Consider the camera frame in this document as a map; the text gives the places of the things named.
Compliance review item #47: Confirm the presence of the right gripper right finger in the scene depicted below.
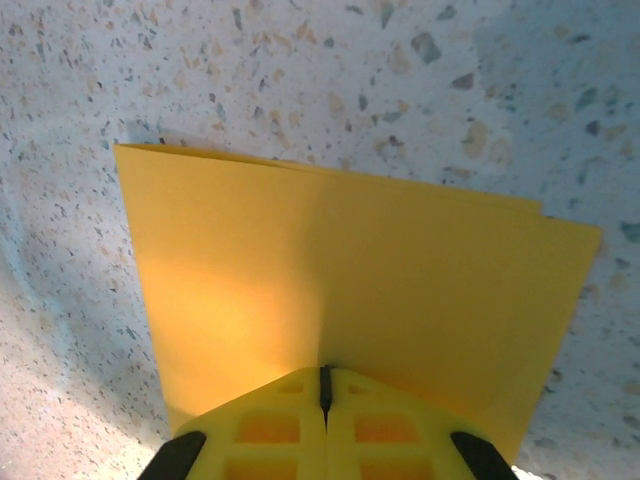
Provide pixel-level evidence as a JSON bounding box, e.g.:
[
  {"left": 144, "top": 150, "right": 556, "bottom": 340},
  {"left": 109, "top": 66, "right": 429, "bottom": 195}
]
[{"left": 324, "top": 365, "right": 521, "bottom": 480}]

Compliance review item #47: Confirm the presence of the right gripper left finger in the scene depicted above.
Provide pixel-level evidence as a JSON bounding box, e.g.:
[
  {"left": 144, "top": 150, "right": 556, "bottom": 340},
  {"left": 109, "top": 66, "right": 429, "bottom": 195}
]
[{"left": 144, "top": 365, "right": 326, "bottom": 480}]

